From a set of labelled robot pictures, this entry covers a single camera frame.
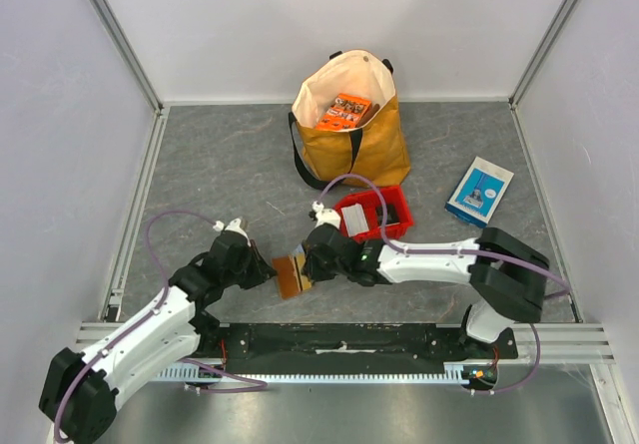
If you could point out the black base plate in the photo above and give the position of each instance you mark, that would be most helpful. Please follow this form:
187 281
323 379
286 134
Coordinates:
347 348

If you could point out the red plastic bin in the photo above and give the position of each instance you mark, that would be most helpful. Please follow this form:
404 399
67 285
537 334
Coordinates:
370 201

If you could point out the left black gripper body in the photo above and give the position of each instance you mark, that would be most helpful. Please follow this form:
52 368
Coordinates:
244 273

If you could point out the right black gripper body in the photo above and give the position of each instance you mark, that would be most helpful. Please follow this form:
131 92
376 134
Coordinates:
310 262

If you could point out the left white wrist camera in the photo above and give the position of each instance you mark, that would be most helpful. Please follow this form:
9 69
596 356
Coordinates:
237 225

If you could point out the brown leather card holder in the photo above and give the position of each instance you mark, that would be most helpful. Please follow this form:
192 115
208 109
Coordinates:
286 279

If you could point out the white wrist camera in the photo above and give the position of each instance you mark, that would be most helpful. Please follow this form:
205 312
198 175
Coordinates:
322 215
237 225

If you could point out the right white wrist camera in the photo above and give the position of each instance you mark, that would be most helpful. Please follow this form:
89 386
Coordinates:
322 215

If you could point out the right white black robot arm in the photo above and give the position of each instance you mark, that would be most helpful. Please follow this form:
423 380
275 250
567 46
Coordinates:
508 275

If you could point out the orange snack box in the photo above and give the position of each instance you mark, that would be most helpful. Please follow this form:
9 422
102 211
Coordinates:
345 113

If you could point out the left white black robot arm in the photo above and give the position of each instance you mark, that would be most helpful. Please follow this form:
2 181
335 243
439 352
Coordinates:
84 390

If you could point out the white card stack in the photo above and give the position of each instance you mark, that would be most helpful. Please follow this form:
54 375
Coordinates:
355 220

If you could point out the white slotted cable duct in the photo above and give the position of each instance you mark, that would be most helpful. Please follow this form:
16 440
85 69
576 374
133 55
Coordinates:
451 374

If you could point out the blue white box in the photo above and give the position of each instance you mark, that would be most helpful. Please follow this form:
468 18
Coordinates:
479 192

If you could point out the dark card stack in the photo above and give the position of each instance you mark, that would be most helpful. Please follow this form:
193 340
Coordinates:
391 217

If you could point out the yellow tote bag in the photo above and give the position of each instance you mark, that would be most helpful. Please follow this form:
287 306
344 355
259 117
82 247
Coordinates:
376 149

